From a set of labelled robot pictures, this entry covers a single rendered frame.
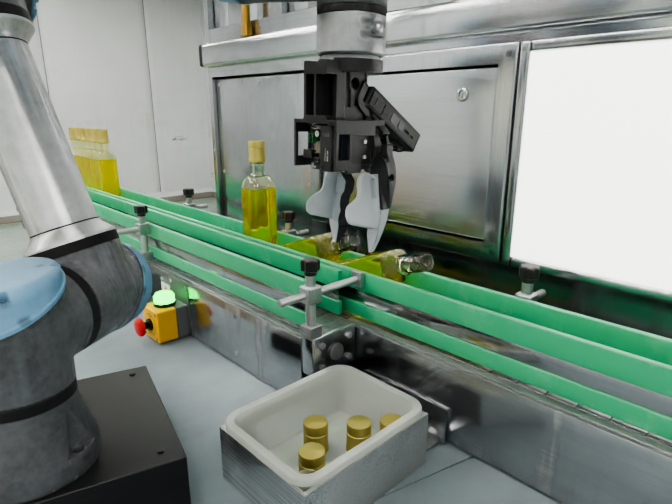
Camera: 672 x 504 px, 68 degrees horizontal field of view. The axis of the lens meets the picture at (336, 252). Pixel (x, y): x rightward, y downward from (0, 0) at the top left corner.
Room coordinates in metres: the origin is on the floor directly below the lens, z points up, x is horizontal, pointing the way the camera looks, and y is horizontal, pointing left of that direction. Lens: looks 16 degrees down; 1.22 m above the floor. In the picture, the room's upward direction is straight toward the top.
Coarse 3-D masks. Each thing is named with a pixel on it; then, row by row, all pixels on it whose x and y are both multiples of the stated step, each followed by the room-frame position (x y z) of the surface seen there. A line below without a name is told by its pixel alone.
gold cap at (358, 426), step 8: (352, 416) 0.61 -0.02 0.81; (360, 416) 0.61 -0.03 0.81; (352, 424) 0.59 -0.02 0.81; (360, 424) 0.59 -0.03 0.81; (368, 424) 0.59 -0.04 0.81; (352, 432) 0.58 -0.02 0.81; (360, 432) 0.58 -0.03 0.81; (368, 432) 0.58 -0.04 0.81; (352, 440) 0.58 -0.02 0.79; (360, 440) 0.58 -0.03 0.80
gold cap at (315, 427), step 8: (312, 416) 0.61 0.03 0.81; (320, 416) 0.61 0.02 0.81; (304, 424) 0.59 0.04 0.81; (312, 424) 0.59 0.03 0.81; (320, 424) 0.59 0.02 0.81; (304, 432) 0.59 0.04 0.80; (312, 432) 0.58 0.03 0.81; (320, 432) 0.58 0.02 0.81; (304, 440) 0.59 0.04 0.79; (312, 440) 0.58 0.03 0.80; (320, 440) 0.58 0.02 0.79; (328, 448) 0.59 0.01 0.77
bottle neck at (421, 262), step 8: (408, 256) 0.77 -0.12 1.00; (416, 256) 0.75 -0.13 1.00; (424, 256) 0.74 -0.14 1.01; (400, 264) 0.77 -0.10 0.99; (408, 264) 0.75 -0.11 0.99; (416, 264) 0.74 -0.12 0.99; (424, 264) 0.74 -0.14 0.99; (432, 264) 0.75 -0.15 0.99; (408, 272) 0.76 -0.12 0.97; (416, 272) 0.75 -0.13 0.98
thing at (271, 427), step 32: (320, 384) 0.67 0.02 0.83; (352, 384) 0.68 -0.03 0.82; (384, 384) 0.64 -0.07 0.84; (256, 416) 0.59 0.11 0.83; (288, 416) 0.63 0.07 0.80; (416, 416) 0.57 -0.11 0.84; (256, 448) 0.50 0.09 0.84; (288, 448) 0.60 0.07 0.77; (352, 448) 0.50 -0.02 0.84; (288, 480) 0.46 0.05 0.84; (320, 480) 0.46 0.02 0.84
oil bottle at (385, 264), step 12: (384, 252) 0.79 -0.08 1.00; (396, 252) 0.79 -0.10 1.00; (348, 264) 0.83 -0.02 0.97; (360, 264) 0.81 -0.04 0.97; (372, 264) 0.79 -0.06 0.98; (384, 264) 0.77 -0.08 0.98; (396, 264) 0.77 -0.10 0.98; (384, 276) 0.77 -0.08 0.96; (396, 276) 0.76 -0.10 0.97; (408, 276) 0.78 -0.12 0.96
